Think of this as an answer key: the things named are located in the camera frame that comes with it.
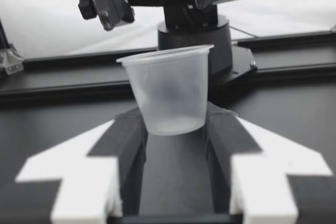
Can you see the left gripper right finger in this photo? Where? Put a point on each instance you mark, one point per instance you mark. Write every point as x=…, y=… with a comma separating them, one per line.
x=265, y=171

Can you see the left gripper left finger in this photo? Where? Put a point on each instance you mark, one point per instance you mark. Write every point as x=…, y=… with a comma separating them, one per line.
x=86, y=176

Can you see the small clear plastic cup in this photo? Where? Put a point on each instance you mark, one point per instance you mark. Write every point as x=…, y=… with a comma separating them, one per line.
x=168, y=90

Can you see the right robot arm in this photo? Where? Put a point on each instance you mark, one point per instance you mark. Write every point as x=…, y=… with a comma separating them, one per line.
x=194, y=37

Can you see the black frame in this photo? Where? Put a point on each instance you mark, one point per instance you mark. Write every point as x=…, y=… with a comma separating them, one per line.
x=65, y=85

